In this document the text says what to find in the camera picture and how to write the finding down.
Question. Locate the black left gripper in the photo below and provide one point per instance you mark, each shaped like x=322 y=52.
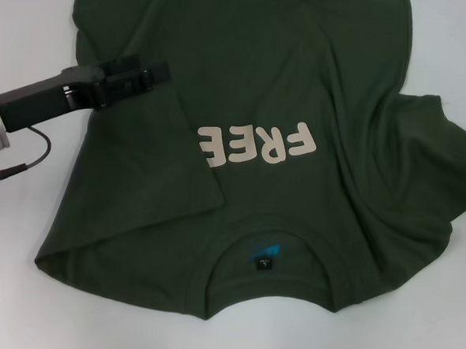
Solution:
x=44 y=97

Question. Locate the dark green T-shirt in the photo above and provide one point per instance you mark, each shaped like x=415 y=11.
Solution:
x=263 y=65

